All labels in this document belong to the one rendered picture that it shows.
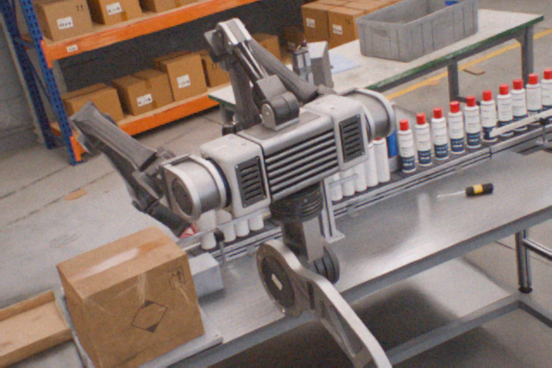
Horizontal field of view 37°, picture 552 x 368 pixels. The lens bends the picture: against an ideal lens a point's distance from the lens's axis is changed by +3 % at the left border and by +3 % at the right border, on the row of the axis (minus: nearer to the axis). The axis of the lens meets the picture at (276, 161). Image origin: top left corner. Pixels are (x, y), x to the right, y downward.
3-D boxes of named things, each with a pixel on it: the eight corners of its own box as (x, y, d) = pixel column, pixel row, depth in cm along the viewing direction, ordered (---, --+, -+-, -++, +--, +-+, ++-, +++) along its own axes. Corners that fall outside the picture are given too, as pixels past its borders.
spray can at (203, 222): (212, 240, 275) (201, 188, 267) (218, 246, 271) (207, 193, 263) (198, 246, 273) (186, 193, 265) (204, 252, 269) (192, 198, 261)
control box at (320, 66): (334, 95, 271) (327, 40, 264) (330, 112, 256) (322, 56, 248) (305, 97, 273) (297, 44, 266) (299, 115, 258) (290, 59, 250)
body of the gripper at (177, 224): (181, 211, 269) (165, 201, 265) (192, 223, 260) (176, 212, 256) (169, 227, 269) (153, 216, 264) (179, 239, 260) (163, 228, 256)
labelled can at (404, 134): (410, 166, 304) (405, 116, 296) (418, 170, 300) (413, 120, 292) (398, 171, 302) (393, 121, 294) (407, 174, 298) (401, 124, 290)
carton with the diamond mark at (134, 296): (172, 299, 251) (154, 223, 240) (205, 333, 231) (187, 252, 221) (78, 342, 239) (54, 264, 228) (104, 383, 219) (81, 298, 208)
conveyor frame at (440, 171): (473, 151, 319) (472, 140, 317) (492, 159, 310) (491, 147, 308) (66, 308, 262) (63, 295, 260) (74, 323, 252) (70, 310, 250)
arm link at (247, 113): (225, 60, 233) (252, 39, 237) (212, 50, 236) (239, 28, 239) (242, 137, 270) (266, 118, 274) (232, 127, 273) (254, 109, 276)
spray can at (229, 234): (232, 233, 277) (221, 181, 269) (238, 239, 273) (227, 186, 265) (218, 239, 276) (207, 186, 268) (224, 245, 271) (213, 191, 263)
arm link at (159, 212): (149, 215, 254) (159, 201, 255) (141, 210, 260) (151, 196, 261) (165, 226, 258) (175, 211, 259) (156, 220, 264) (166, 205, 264)
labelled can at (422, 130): (426, 160, 307) (422, 110, 299) (435, 164, 302) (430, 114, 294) (415, 164, 305) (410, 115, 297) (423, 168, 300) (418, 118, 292)
